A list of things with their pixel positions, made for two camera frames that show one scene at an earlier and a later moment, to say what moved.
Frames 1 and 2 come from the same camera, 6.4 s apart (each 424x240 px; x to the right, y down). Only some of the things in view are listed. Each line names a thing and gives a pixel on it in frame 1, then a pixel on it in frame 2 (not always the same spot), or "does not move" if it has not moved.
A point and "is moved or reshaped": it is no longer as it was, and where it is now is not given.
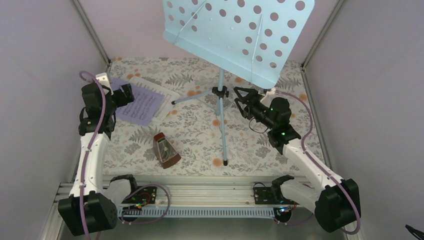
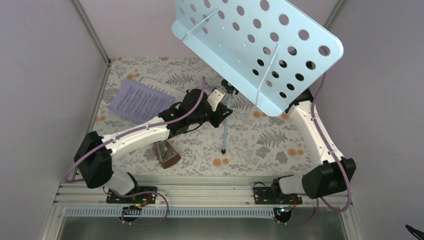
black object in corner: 418,233 does not move
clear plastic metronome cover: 166,151 does not move
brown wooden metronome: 166,154 does not move
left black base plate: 146,196 does not move
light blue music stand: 256,39 is moved or reshaped
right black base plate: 270,195 does not move
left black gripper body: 123,94 to 218,114
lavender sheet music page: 143,109 is moved or reshaped
